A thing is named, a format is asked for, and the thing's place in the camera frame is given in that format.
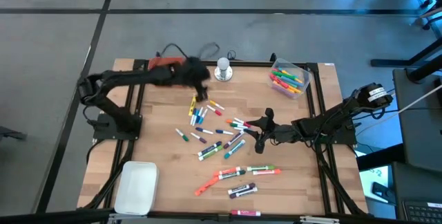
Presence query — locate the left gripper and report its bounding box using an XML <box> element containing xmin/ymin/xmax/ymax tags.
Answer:
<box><xmin>177</xmin><ymin>56</ymin><xmax>212</xmax><ymax>102</ymax></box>

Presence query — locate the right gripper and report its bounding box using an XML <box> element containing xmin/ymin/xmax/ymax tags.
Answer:
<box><xmin>243</xmin><ymin>107</ymin><xmax>301</xmax><ymax>155</ymax></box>

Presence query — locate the yellow highlighter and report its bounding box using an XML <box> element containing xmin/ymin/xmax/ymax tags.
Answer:
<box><xmin>188</xmin><ymin>95</ymin><xmax>198</xmax><ymax>117</ymax></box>
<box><xmin>281</xmin><ymin>68</ymin><xmax>305</xmax><ymax>84</ymax></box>
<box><xmin>276</xmin><ymin>81</ymin><xmax>302</xmax><ymax>95</ymax></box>

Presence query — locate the teal Expo marker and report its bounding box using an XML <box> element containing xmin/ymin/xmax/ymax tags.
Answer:
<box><xmin>223</xmin><ymin>139</ymin><xmax>247</xmax><ymax>160</ymax></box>

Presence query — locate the orange Expo marker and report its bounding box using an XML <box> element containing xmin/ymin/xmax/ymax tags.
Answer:
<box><xmin>212</xmin><ymin>166</ymin><xmax>242</xmax><ymax>178</ymax></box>
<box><xmin>251</xmin><ymin>168</ymin><xmax>282</xmax><ymax>177</ymax></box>

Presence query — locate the purple highlighter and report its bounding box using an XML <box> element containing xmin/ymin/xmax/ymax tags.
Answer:
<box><xmin>271</xmin><ymin>84</ymin><xmax>294</xmax><ymax>100</ymax></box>

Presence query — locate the dark green Expo marker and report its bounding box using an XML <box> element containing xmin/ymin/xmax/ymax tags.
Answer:
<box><xmin>218</xmin><ymin>169</ymin><xmax>247</xmax><ymax>181</ymax></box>

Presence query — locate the blue Expo marker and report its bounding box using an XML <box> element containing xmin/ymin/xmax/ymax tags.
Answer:
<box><xmin>197</xmin><ymin>140</ymin><xmax>223</xmax><ymax>158</ymax></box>

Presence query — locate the green highlighter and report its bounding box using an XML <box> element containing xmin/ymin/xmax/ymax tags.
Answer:
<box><xmin>271</xmin><ymin>70</ymin><xmax>294</xmax><ymax>81</ymax></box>

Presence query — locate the orange Sharpie highlighter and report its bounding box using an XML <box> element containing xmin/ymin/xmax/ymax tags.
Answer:
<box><xmin>193</xmin><ymin>176</ymin><xmax>220</xmax><ymax>197</ymax></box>

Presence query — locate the white plastic bin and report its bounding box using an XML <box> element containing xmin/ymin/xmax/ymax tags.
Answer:
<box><xmin>113</xmin><ymin>160</ymin><xmax>160</xmax><ymax>215</ymax></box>

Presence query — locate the red cap mini marker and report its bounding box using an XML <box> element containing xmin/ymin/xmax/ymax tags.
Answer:
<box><xmin>206</xmin><ymin>104</ymin><xmax>223</xmax><ymax>117</ymax></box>
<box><xmin>233</xmin><ymin>117</ymin><xmax>252</xmax><ymax>129</ymax></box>

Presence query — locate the white bulb lamp metal base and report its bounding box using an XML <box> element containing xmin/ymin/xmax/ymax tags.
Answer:
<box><xmin>213</xmin><ymin>56</ymin><xmax>233</xmax><ymax>82</ymax></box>

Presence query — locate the purple cap mini marker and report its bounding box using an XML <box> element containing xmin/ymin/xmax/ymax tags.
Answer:
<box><xmin>190</xmin><ymin>132</ymin><xmax>208</xmax><ymax>144</ymax></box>

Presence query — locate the orange plastic bin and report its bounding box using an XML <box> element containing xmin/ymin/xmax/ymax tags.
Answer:
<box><xmin>147</xmin><ymin>56</ymin><xmax>189</xmax><ymax>88</ymax></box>

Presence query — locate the clear plastic container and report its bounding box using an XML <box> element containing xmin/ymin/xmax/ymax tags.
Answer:
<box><xmin>266</xmin><ymin>57</ymin><xmax>313</xmax><ymax>100</ymax></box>

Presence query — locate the pink marker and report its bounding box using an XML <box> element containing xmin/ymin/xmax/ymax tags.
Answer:
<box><xmin>230</xmin><ymin>209</ymin><xmax>262</xmax><ymax>217</ymax></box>

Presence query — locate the white paper sheet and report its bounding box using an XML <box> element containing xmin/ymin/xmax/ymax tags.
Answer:
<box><xmin>358</xmin><ymin>166</ymin><xmax>394</xmax><ymax>206</ymax></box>

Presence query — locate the black phone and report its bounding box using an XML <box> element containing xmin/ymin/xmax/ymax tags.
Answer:
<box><xmin>372</xmin><ymin>181</ymin><xmax>397</xmax><ymax>205</ymax></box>

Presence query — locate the black desk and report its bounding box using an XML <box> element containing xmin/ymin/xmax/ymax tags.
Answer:
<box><xmin>392</xmin><ymin>68</ymin><xmax>442</xmax><ymax>173</ymax></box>

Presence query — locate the black desk leg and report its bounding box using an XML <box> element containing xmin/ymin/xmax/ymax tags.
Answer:
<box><xmin>370</xmin><ymin>39</ymin><xmax>442</xmax><ymax>83</ymax></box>

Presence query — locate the black keyboard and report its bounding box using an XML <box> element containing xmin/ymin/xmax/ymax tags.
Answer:
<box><xmin>403</xmin><ymin>200</ymin><xmax>442</xmax><ymax>224</ymax></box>

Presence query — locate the black floor stand foot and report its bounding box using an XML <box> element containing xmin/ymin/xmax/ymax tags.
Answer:
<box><xmin>0</xmin><ymin>125</ymin><xmax>28</xmax><ymax>142</ymax></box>

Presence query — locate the black office chair base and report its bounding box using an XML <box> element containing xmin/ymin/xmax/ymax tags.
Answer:
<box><xmin>410</xmin><ymin>0</ymin><xmax>442</xmax><ymax>31</ymax></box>

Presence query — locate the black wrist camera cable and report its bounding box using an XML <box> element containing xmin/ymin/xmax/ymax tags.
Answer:
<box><xmin>159</xmin><ymin>41</ymin><xmax>222</xmax><ymax>62</ymax></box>

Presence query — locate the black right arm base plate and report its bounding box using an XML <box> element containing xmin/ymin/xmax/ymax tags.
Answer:
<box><xmin>308</xmin><ymin>115</ymin><xmax>358</xmax><ymax>146</ymax></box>

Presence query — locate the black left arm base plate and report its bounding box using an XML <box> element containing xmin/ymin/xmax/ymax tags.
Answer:
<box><xmin>92</xmin><ymin>113</ymin><xmax>143</xmax><ymax>141</ymax></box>

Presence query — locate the white cable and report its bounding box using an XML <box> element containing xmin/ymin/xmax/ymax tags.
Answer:
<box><xmin>396</xmin><ymin>84</ymin><xmax>442</xmax><ymax>115</ymax></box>

